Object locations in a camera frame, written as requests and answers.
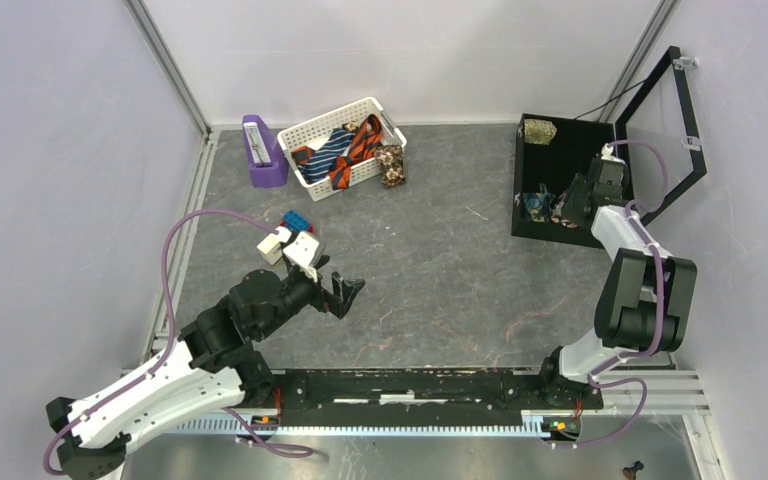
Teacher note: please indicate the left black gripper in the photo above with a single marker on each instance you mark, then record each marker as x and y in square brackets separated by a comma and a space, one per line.
[345, 291]

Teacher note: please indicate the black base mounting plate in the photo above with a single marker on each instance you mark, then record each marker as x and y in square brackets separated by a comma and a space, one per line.
[433, 397]

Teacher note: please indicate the black tie display box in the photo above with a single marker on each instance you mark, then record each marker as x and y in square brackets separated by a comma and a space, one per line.
[659, 140]

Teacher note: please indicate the purple metronome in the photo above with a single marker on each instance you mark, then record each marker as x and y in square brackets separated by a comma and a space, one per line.
[267, 164]

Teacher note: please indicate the white plastic basket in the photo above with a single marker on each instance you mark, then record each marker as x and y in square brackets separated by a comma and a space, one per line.
[314, 132]

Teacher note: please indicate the white slotted cable duct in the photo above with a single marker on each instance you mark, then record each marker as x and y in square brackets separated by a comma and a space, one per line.
[223, 423]

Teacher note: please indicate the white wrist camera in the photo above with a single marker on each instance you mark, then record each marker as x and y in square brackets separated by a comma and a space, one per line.
[304, 251]
[608, 154]

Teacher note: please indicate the small black floor object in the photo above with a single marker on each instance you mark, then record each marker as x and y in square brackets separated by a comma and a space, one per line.
[631, 472]

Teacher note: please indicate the colourful toy block stack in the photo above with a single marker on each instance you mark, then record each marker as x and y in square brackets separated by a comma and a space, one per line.
[292, 223]

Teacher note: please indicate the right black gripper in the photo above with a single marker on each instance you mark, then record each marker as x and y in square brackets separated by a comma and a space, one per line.
[577, 188]

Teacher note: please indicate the orange navy striped tie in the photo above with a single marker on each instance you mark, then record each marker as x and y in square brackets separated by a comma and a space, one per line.
[362, 147]

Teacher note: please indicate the navy white striped tie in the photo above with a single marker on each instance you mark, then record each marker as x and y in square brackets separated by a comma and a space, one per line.
[315, 164]

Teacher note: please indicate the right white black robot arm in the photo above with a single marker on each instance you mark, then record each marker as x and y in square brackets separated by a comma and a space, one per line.
[645, 302]

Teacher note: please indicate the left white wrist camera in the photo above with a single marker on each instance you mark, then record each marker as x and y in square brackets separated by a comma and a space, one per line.
[304, 251]

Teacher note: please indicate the gold rolled tie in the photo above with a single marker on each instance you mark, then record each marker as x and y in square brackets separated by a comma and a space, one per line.
[538, 131]

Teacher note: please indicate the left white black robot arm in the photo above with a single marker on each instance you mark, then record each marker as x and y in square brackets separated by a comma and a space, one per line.
[211, 365]

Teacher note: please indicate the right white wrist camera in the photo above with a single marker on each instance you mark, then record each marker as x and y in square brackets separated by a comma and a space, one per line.
[608, 154]

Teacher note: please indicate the brown floral tie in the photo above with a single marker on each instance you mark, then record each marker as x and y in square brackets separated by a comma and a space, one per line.
[390, 161]

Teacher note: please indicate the blue patterned rolled tie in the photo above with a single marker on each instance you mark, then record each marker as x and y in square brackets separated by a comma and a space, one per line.
[538, 205]

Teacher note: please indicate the black pink floral tie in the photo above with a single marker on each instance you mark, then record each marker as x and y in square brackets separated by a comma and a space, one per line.
[557, 217]

